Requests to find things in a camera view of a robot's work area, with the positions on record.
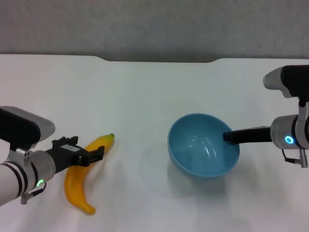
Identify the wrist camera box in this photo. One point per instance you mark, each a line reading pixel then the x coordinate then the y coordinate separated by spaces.
pixel 19 125
pixel 289 78

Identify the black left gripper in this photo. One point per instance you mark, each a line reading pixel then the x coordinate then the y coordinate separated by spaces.
pixel 65 157

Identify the yellow banana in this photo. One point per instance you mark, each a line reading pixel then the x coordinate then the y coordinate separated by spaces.
pixel 74 186

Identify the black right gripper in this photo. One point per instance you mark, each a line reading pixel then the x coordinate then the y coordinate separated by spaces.
pixel 256 136

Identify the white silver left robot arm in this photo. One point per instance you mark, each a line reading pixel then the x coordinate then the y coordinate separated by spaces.
pixel 21 174

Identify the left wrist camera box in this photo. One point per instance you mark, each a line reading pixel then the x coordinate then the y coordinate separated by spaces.
pixel 19 125

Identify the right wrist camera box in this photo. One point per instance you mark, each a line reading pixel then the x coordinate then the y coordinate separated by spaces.
pixel 289 78

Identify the blue plastic bowl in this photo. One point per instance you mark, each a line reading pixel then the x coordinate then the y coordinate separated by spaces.
pixel 195 154

